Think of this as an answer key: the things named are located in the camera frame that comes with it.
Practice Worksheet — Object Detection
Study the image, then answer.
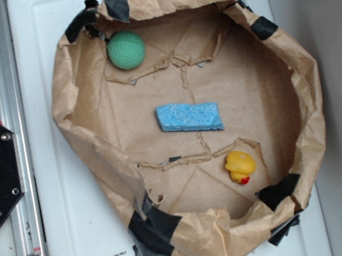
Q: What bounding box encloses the brown paper bag tray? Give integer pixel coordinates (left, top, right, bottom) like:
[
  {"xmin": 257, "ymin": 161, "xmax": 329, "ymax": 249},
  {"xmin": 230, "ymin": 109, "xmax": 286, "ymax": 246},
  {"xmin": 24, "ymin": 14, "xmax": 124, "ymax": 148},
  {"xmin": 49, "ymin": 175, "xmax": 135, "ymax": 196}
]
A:
[{"xmin": 52, "ymin": 0, "xmax": 326, "ymax": 256}]

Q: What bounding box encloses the yellow rubber duck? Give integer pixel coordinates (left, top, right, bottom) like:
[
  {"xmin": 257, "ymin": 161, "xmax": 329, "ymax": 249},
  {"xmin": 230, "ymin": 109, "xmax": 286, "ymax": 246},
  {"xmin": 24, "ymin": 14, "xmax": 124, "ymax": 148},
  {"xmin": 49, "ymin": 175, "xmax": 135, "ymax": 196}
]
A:
[{"xmin": 225, "ymin": 151, "xmax": 257, "ymax": 185}]

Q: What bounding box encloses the aluminium extrusion rail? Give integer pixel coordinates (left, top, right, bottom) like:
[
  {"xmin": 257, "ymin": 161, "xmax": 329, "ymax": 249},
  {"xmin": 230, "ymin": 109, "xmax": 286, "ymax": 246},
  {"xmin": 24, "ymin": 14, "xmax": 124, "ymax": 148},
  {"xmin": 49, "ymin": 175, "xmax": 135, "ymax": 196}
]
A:
[{"xmin": 0, "ymin": 0, "xmax": 49, "ymax": 256}]

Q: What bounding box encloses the green dimpled foam ball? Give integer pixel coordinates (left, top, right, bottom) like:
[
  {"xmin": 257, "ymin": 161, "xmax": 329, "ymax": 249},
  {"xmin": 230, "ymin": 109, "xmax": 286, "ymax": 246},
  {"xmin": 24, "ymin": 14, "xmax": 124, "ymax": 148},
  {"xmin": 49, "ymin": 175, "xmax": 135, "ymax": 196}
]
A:
[{"xmin": 107, "ymin": 31, "xmax": 146, "ymax": 70}]

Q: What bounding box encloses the blue sponge block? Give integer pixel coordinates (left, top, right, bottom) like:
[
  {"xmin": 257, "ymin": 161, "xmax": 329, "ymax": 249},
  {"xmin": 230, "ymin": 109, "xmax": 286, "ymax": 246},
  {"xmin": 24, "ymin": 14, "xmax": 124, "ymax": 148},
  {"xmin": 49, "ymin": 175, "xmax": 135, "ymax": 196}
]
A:
[{"xmin": 156, "ymin": 102, "xmax": 225, "ymax": 132}]

